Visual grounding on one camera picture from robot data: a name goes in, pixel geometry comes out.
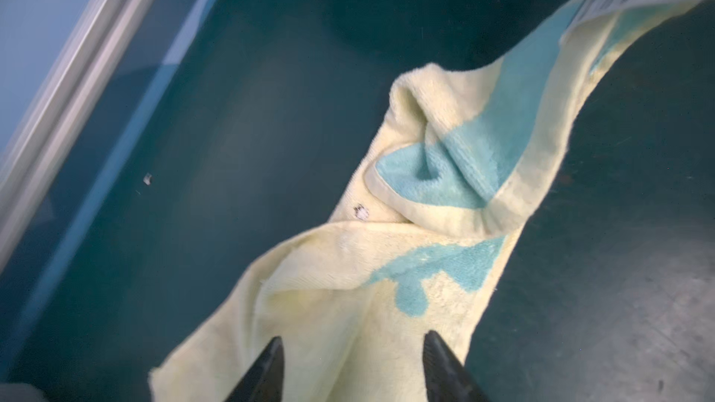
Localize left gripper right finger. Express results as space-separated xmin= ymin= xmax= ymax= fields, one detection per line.
xmin=422 ymin=331 xmax=489 ymax=402

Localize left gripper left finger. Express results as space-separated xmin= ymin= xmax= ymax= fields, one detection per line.
xmin=225 ymin=336 xmax=285 ymax=402

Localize yellow teal towel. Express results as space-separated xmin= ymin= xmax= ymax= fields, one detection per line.
xmin=150 ymin=0 xmax=703 ymax=401

